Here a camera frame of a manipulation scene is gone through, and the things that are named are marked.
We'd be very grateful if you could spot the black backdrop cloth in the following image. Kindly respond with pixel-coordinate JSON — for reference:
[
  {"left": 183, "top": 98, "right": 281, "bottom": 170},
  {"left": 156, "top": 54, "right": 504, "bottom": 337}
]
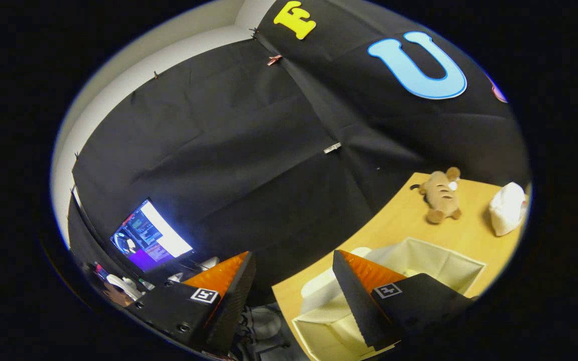
[{"left": 68, "top": 0, "right": 530, "bottom": 306}]

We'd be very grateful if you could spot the brown striped plush toy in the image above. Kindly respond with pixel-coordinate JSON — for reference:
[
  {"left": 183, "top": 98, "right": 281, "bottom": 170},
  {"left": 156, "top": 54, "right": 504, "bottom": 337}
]
[{"left": 410, "top": 167, "right": 463, "bottom": 225}]

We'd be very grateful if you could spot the grey fabric storage box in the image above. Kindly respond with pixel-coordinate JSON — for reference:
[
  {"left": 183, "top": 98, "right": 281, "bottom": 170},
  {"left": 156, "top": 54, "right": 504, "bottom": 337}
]
[{"left": 292, "top": 237, "right": 486, "bottom": 361}]

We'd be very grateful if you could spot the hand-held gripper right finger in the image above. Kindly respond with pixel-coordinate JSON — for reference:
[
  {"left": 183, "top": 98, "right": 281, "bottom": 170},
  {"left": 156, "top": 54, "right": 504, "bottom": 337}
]
[{"left": 332, "top": 249, "right": 478, "bottom": 352}]

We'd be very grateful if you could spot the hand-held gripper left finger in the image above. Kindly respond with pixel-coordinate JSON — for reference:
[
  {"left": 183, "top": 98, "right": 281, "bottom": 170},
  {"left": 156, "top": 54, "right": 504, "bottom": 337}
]
[{"left": 127, "top": 251, "right": 258, "bottom": 355}]

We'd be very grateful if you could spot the lit computer monitor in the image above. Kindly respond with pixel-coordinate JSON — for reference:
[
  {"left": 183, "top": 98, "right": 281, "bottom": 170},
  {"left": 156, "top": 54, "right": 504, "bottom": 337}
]
[{"left": 109, "top": 198, "right": 194, "bottom": 274}]

